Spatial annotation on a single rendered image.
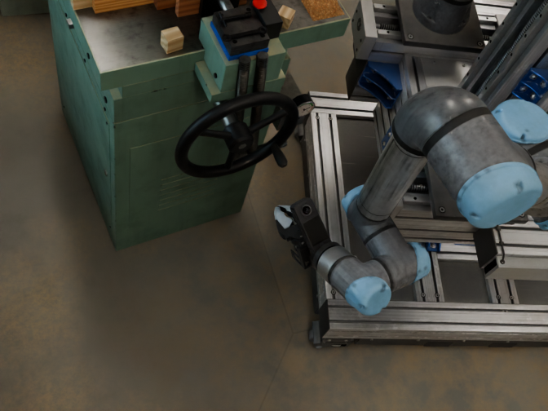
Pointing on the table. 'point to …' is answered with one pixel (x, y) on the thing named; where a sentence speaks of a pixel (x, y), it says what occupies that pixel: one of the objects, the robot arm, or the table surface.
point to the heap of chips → (322, 9)
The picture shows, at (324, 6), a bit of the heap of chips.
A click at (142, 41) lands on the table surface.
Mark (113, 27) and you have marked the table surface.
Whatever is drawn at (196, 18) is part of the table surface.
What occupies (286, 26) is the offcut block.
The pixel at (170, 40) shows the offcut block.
